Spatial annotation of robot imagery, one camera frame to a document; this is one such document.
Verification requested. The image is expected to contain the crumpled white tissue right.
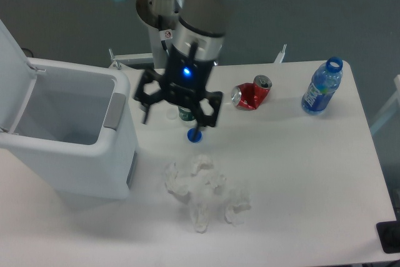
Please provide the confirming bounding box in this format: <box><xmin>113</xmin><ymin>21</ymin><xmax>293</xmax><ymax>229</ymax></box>
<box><xmin>224</xmin><ymin>187</ymin><xmax>251</xmax><ymax>226</ymax></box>

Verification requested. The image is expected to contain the blue plastic bottle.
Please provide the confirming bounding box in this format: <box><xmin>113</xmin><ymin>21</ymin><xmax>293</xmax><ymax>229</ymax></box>
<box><xmin>301</xmin><ymin>56</ymin><xmax>343</xmax><ymax>115</ymax></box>

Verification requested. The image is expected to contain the crushed red soda can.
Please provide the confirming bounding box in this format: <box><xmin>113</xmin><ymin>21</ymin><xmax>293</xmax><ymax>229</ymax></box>
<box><xmin>231</xmin><ymin>74</ymin><xmax>273</xmax><ymax>111</ymax></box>

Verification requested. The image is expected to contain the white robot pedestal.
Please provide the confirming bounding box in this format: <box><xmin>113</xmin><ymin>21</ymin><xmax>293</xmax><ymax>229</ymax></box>
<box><xmin>109</xmin><ymin>0</ymin><xmax>184</xmax><ymax>69</ymax></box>

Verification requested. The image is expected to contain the white bottle cap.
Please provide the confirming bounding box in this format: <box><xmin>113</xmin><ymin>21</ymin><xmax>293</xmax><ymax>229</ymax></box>
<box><xmin>166</xmin><ymin>109</ymin><xmax>177</xmax><ymax>120</ymax></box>

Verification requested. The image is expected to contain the white push-button trash can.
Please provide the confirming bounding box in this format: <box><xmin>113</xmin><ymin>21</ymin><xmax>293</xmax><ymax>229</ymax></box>
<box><xmin>1</xmin><ymin>26</ymin><xmax>138</xmax><ymax>199</ymax></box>

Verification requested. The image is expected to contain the blue bottle cap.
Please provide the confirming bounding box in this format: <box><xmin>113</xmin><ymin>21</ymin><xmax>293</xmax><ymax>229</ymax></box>
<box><xmin>187</xmin><ymin>128</ymin><xmax>203</xmax><ymax>143</ymax></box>

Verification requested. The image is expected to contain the black device table corner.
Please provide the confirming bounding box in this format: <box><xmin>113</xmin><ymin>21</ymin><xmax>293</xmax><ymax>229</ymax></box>
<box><xmin>376</xmin><ymin>221</ymin><xmax>399</xmax><ymax>254</ymax></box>

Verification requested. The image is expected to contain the crumpled white tissue left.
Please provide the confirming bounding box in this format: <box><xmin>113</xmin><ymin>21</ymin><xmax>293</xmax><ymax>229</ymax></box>
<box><xmin>164</xmin><ymin>163</ymin><xmax>189</xmax><ymax>196</ymax></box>

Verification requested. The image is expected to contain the crumpled white tissue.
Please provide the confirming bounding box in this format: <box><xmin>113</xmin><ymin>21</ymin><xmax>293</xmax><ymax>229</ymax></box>
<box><xmin>164</xmin><ymin>163</ymin><xmax>189</xmax><ymax>196</ymax></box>
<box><xmin>204</xmin><ymin>169</ymin><xmax>226</xmax><ymax>189</ymax></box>
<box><xmin>224</xmin><ymin>187</ymin><xmax>251</xmax><ymax>226</ymax></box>
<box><xmin>191</xmin><ymin>154</ymin><xmax>214</xmax><ymax>176</ymax></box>
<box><xmin>189</xmin><ymin>202</ymin><xmax>209</xmax><ymax>233</ymax></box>

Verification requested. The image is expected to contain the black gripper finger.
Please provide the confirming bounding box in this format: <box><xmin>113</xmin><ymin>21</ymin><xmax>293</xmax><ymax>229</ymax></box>
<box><xmin>133</xmin><ymin>68</ymin><xmax>168</xmax><ymax>124</ymax></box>
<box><xmin>191</xmin><ymin>91</ymin><xmax>223</xmax><ymax>130</ymax></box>

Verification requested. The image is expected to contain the clear green-label plastic bottle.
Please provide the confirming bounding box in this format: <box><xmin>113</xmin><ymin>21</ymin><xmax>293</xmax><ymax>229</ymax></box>
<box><xmin>178</xmin><ymin>106</ymin><xmax>196</xmax><ymax>122</ymax></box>

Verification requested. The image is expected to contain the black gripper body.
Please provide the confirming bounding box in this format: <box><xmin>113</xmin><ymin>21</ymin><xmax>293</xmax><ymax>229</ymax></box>
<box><xmin>161</xmin><ymin>43</ymin><xmax>216</xmax><ymax>112</ymax></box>

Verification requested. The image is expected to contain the crumpled white tissue top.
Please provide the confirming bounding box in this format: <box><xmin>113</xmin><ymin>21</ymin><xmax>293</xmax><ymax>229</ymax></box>
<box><xmin>191</xmin><ymin>154</ymin><xmax>214</xmax><ymax>176</ymax></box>

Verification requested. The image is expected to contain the crumpled white tissue bottom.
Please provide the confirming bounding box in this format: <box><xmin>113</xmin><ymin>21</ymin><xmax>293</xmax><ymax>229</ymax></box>
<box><xmin>189</xmin><ymin>202</ymin><xmax>209</xmax><ymax>233</ymax></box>

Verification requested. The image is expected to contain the crumpled white tissue middle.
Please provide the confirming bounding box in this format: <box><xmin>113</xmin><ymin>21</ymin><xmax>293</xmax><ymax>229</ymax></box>
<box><xmin>204</xmin><ymin>169</ymin><xmax>226</xmax><ymax>189</ymax></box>

